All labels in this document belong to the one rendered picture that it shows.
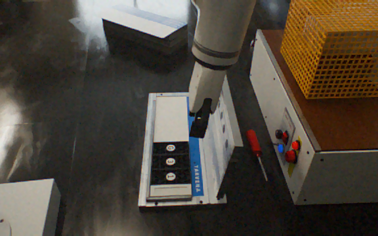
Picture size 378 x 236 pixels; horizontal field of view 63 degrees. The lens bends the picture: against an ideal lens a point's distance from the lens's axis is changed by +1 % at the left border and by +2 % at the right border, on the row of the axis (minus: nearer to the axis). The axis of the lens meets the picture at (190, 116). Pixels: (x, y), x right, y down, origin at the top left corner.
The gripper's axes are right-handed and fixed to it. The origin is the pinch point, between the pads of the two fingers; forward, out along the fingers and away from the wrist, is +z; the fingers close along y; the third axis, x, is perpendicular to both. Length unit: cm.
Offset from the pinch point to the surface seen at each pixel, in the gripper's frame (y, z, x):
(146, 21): -79, 14, -18
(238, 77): -49, 17, 20
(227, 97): -8.2, -1.4, 7.0
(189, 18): -103, 19, 2
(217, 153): -1.7, 10.8, 7.1
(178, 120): -22.1, 19.3, -1.5
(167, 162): -3.9, 18.9, -4.1
